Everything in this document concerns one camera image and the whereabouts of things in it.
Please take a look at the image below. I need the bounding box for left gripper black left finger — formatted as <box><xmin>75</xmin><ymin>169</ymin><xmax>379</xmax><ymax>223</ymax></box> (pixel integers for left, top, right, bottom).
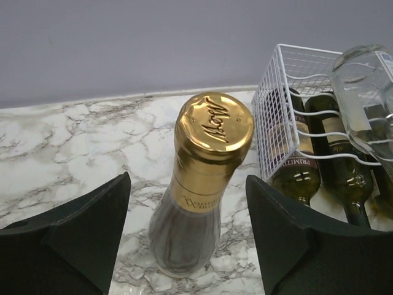
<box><xmin>1</xmin><ymin>173</ymin><xmax>131</xmax><ymax>294</ymax></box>

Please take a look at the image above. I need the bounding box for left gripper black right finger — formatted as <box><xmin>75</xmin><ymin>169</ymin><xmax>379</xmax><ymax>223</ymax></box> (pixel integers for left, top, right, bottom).
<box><xmin>246</xmin><ymin>175</ymin><xmax>392</xmax><ymax>294</ymax></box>

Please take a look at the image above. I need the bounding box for red wine bottle gold cap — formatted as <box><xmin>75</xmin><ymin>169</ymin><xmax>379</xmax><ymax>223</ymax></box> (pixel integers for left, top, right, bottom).
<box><xmin>148</xmin><ymin>92</ymin><xmax>254</xmax><ymax>278</ymax></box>

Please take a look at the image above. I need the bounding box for green bottle silver neck leftmost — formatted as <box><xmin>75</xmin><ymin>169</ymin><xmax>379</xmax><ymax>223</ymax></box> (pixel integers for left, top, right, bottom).
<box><xmin>267</xmin><ymin>88</ymin><xmax>321</xmax><ymax>207</ymax></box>

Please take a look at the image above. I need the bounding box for dark bottle black neck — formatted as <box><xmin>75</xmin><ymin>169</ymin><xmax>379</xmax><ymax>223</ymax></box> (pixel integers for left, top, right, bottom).
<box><xmin>367</xmin><ymin>166</ymin><xmax>392</xmax><ymax>232</ymax></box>
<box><xmin>305</xmin><ymin>92</ymin><xmax>375</xmax><ymax>228</ymax></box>

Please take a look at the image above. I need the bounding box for clear bottle dark cork stopper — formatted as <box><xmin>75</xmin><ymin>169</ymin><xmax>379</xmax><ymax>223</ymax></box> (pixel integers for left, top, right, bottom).
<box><xmin>330</xmin><ymin>44</ymin><xmax>392</xmax><ymax>177</ymax></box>

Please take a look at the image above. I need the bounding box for white wire wine rack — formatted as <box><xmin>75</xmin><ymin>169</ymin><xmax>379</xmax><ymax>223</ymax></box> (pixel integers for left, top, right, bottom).
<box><xmin>252</xmin><ymin>44</ymin><xmax>392</xmax><ymax>180</ymax></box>

